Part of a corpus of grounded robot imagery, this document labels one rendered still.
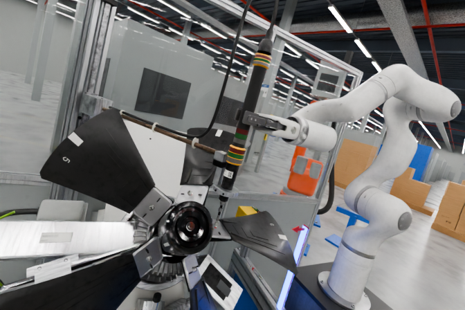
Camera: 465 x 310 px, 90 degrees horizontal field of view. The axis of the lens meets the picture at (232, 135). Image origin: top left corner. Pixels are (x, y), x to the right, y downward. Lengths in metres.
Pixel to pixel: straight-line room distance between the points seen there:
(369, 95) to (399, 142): 0.24
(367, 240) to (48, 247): 0.94
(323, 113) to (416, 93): 0.30
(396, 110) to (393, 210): 0.36
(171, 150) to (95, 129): 0.38
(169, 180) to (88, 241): 0.33
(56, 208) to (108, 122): 0.26
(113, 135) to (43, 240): 0.28
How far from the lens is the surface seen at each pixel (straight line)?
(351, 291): 1.09
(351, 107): 0.79
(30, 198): 1.39
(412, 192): 9.64
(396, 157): 0.99
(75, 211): 0.76
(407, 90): 0.95
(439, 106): 0.98
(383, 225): 0.95
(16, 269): 1.58
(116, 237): 0.72
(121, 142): 0.62
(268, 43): 0.61
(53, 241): 0.71
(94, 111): 0.98
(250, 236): 0.71
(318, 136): 0.72
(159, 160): 0.92
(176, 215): 0.59
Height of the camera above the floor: 1.51
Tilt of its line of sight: 6 degrees down
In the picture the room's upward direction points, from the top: 15 degrees clockwise
